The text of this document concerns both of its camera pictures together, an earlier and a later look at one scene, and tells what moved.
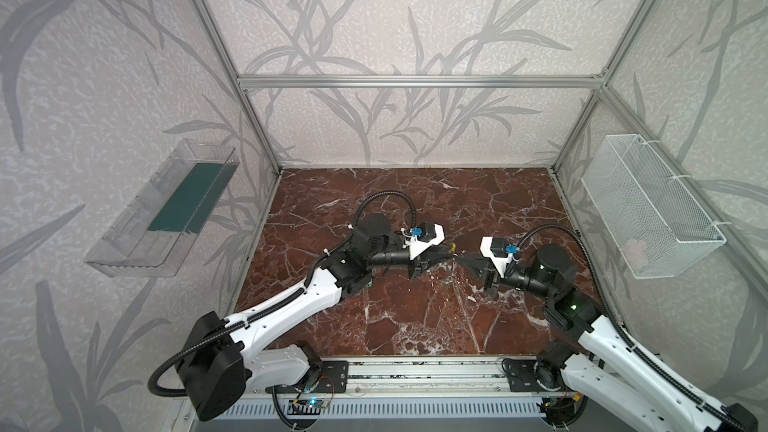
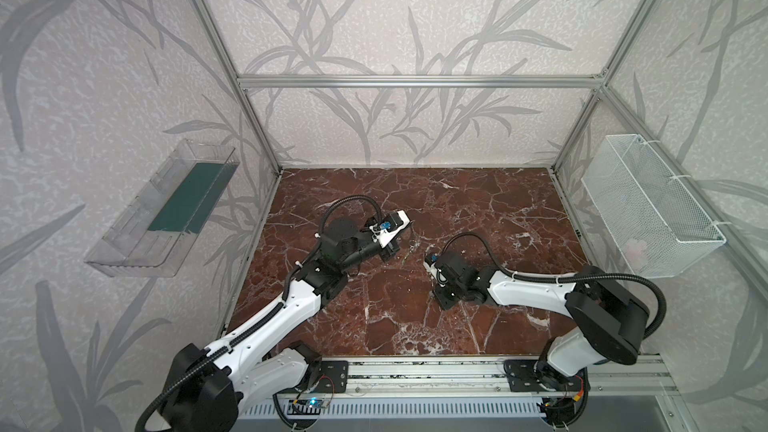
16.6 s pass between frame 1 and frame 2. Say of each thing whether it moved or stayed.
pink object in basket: stayed
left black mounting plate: stayed
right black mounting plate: stayed
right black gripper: moved
